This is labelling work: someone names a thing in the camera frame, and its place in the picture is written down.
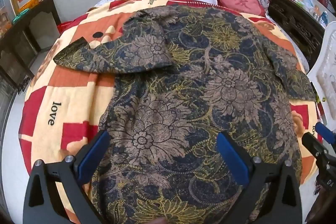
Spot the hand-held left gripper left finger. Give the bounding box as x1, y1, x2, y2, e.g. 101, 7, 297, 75
23, 130, 111, 224

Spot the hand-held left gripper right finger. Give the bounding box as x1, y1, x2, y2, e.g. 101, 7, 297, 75
217, 132, 302, 224

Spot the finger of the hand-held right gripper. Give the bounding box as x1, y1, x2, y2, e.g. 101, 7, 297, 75
302, 132, 331, 165
315, 122, 336, 148

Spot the dark floral patterned shirt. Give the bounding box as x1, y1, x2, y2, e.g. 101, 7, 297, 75
53, 5, 317, 224

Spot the white plastic chair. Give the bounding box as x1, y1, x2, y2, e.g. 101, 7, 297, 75
307, 21, 336, 136

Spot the red orange cream printed blanket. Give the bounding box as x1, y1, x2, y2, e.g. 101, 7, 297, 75
20, 0, 324, 224

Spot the dark carved wooden table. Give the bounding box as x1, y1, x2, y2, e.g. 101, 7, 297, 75
262, 0, 326, 70

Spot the clutter of bottles and packets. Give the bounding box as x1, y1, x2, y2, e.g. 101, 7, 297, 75
282, 0, 332, 26

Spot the dark wooden cabinet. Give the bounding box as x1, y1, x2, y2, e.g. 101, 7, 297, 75
0, 0, 62, 94

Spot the green cloth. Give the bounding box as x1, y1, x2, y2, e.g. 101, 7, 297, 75
12, 9, 30, 22

